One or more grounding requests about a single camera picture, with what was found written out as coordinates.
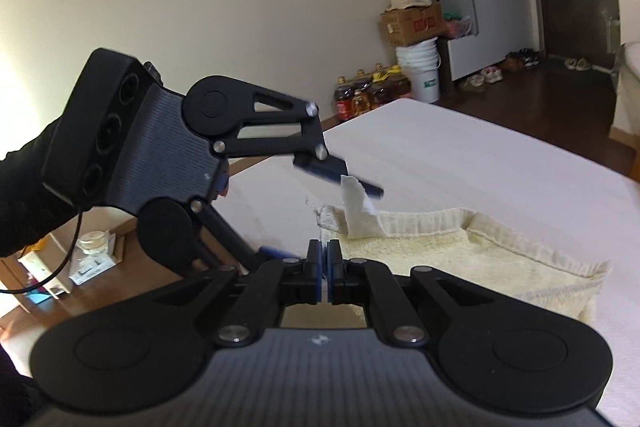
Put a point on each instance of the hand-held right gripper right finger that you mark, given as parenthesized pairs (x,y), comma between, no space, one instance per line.
(334,272)

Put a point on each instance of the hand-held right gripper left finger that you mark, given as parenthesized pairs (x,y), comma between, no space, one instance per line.
(315,272)

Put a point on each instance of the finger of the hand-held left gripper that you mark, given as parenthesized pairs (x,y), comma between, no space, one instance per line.
(280,147)
(225,232)

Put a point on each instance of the cream terry towel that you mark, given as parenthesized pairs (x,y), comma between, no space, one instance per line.
(475,257)

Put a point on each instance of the clear glass jar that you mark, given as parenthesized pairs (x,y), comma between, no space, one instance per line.
(95,243)

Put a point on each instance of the white paper box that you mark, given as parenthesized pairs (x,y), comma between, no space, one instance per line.
(92,271)

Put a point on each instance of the white plastic bucket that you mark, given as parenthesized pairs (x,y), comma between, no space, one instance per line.
(422,72)

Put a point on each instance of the red printed cardboard box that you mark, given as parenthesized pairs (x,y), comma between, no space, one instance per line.
(415,27)

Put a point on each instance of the straw hat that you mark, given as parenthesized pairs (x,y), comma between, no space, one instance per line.
(410,2)

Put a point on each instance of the pile of colourful bags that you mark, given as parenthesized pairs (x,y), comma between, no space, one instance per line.
(457,26)

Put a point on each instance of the row of shoes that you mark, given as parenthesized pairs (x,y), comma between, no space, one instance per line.
(522,58)

